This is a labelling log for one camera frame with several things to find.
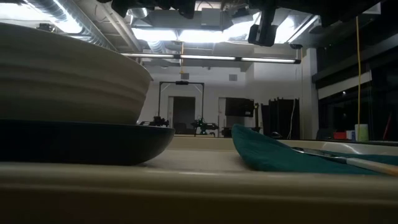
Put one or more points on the black robot station frame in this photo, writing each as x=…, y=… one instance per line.
x=182, y=82

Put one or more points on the light green cylindrical container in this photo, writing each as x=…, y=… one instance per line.
x=362, y=133

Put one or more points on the teal cloth napkin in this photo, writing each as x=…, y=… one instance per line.
x=267, y=155

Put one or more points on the ribbed silver ventilation duct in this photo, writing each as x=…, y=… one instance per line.
x=90, y=34

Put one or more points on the black security camera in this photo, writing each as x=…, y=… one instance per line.
x=296, y=46

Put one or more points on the long ceiling light bar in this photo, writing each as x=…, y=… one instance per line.
x=205, y=57

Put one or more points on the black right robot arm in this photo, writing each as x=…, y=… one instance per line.
x=326, y=7

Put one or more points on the small red box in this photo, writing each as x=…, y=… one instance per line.
x=339, y=135

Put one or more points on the black partition screen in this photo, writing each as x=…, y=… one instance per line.
x=280, y=115

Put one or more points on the smooth silver ventilation duct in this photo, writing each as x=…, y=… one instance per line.
x=138, y=12

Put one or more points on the dark teal plate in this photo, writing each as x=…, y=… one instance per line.
x=77, y=143

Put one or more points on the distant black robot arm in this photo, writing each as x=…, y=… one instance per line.
x=203, y=126
x=157, y=121

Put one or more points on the cream plastic serving tray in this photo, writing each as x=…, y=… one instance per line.
x=199, y=193

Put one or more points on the white ceramic bowl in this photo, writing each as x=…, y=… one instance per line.
x=68, y=81

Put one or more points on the square wall vent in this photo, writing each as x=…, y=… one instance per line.
x=184, y=76
x=233, y=77

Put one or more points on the black monitor on cart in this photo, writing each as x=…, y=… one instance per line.
x=239, y=107

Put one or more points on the small white box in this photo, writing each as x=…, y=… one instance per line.
x=350, y=135

